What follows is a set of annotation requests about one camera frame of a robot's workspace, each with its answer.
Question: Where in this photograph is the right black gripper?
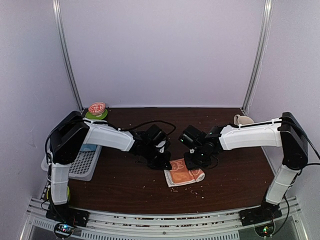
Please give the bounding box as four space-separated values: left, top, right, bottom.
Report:
183 148 212 171

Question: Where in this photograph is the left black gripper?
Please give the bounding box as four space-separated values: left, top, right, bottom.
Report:
143 144 172 170

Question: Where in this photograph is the beige bunny print towel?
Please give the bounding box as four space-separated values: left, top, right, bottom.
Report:
163 158 206 188

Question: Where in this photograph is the blue polka dot towel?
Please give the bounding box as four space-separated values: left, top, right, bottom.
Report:
80 144 97 152

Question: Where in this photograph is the white plastic basket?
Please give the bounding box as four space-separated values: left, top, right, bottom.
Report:
50 145 102 182

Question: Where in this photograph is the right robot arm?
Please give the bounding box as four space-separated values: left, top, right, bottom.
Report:
178 112 309 221

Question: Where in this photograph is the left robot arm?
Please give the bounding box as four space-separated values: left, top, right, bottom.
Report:
45 111 172 222

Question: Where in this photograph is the beige patterned mug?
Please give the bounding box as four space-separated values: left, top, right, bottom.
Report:
233 114 255 126

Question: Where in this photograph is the red patterned small bowl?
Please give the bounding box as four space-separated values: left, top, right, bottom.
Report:
88 102 106 117

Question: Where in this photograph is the green saucer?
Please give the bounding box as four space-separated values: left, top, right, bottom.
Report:
85 109 108 120

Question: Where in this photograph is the lime green bowl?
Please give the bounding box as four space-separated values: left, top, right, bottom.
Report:
67 186 71 203

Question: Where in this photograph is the left black cable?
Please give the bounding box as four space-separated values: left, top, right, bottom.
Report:
44 120 176 161

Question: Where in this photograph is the right aluminium frame post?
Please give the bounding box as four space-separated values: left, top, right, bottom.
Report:
241 0 274 115

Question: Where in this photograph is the aluminium frame post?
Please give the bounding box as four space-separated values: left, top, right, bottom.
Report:
52 0 84 111
241 0 274 115

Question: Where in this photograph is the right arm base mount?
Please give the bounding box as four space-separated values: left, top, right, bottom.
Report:
239 206 283 227

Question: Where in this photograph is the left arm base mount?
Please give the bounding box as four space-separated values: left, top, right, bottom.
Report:
45 208 90 227

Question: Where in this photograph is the front aluminium rail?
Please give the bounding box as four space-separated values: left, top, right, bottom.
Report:
18 207 309 240

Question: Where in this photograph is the left aluminium frame post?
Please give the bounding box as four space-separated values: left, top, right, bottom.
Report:
52 0 84 111

